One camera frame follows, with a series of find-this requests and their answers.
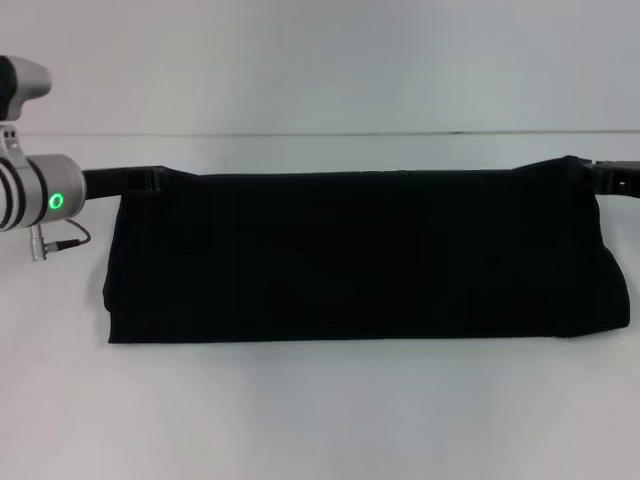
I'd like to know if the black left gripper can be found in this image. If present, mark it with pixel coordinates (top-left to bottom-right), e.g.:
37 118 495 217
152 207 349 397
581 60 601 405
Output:
81 163 170 202

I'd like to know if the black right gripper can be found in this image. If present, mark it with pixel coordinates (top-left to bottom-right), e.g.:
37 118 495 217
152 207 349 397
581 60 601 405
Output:
576 157 640 200

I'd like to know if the black t-shirt with FREE print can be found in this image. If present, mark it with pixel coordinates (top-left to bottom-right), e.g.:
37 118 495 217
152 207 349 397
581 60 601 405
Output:
101 154 632 347

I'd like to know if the left arm cable with connector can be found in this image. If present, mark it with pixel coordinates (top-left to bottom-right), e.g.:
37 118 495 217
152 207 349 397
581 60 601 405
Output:
29 217 92 263

